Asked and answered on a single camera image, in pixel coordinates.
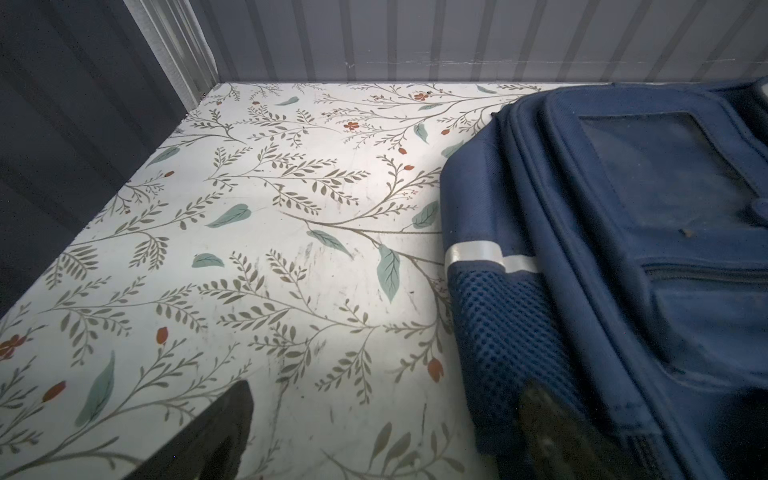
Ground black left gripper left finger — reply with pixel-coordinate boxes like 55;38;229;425
127;380;254;479

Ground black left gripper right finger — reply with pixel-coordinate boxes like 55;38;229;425
519;383;645;479

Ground navy blue student backpack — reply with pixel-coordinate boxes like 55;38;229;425
440;79;767;479

